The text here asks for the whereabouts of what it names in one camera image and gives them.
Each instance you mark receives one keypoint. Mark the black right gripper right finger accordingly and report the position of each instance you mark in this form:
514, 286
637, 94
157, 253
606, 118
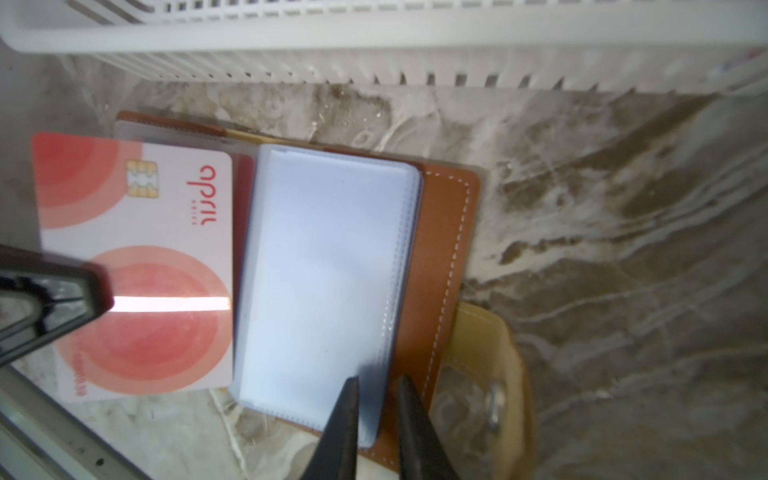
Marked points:
420, 453

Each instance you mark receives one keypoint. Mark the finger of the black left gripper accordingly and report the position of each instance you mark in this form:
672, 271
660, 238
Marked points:
45, 297

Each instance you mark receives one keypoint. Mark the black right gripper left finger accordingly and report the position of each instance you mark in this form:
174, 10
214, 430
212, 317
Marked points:
335, 456

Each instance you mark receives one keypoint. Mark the brown leather card holder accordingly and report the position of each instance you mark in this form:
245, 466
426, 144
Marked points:
350, 265

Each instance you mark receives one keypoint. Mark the white plastic slotted basket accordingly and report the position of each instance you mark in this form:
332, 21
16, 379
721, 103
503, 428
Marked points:
686, 47

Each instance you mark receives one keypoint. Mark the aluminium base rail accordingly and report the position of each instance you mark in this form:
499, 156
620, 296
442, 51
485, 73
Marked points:
42, 440

